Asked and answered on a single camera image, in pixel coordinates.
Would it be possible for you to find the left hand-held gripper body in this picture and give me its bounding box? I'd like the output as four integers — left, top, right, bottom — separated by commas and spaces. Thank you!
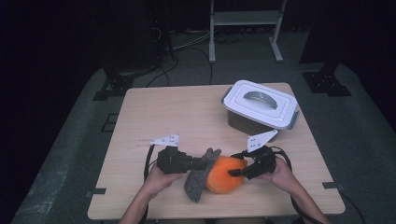
149, 133, 194, 175

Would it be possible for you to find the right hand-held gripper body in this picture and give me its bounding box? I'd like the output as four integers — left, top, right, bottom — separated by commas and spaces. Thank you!
246, 129, 279, 181

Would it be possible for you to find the grey fluffy cloth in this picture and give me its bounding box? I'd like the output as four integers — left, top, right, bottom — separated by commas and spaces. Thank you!
183, 147, 222, 203

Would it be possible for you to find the orange plush toy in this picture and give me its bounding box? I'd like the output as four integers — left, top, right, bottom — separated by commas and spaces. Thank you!
205, 155, 249, 195

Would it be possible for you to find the grey transparent storage box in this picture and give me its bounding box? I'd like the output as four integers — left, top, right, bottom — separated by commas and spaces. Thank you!
227, 110, 281, 139

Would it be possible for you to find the grey plastic container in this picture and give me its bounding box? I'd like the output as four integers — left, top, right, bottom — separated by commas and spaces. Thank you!
221, 79, 301, 131

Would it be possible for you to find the person's right hand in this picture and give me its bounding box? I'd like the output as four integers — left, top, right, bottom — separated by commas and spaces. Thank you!
258, 157, 304, 195

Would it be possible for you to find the person's left hand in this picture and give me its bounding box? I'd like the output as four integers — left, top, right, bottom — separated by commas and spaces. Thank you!
141, 163, 188, 200

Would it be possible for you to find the black tape piece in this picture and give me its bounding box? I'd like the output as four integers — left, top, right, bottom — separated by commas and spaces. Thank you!
85, 188, 107, 199
321, 181, 345, 190

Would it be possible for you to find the black floor tape square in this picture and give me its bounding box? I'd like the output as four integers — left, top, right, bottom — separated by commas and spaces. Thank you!
101, 113, 120, 133

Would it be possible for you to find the black stand base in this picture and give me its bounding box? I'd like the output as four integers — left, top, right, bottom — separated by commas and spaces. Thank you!
92, 73, 134, 102
301, 62, 353, 97

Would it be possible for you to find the dark equipment rack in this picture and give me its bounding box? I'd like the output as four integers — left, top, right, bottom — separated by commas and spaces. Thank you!
146, 0, 176, 60

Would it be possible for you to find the white metal stand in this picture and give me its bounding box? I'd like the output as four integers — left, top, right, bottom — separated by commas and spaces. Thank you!
208, 0, 288, 64

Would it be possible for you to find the left hand-held gripper cable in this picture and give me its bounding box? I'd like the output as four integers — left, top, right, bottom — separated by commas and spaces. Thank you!
143, 144, 157, 224

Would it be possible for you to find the hand-held gripper cable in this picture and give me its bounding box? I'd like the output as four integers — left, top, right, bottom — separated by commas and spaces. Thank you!
269, 146, 316, 224
143, 144, 157, 224

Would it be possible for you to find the right hand-held gripper cable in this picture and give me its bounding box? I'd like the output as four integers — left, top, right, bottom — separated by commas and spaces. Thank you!
269, 146, 316, 224

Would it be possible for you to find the black floor cable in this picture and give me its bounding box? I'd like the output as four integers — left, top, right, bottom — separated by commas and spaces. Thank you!
145, 55, 180, 89
183, 46, 215, 86

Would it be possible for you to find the thin black cable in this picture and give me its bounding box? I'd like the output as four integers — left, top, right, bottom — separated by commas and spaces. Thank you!
340, 188, 366, 224

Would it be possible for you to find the white floor cable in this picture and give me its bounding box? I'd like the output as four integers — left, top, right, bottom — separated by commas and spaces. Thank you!
172, 31, 213, 51

